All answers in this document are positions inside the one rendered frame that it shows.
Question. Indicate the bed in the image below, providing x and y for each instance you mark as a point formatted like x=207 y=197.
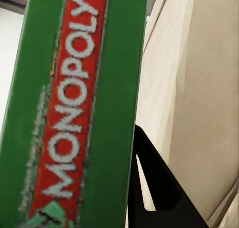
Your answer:
x=188 y=102

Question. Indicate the board game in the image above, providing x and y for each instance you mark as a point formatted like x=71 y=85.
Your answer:
x=67 y=134

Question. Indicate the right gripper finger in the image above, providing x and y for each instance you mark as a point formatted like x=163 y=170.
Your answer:
x=174 y=208

